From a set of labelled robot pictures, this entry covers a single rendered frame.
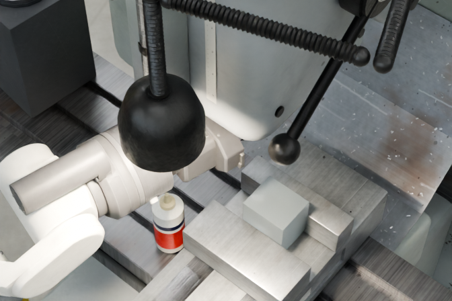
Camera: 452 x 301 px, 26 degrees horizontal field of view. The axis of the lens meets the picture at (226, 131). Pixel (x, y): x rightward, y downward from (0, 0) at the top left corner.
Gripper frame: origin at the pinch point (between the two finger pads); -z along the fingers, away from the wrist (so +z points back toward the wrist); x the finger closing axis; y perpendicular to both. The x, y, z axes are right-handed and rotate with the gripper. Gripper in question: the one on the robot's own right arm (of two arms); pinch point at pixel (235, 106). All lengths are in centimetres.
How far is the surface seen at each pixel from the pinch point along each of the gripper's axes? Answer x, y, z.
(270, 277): -12.4, 16.1, 3.8
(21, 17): 33.7, 8.4, 10.3
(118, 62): 112, 124, -40
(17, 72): 33.4, 17.4, 12.8
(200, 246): -4.1, 16.8, 8.0
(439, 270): -7, 68, -39
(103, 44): 120, 124, -40
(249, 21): -17.7, -35.6, 11.5
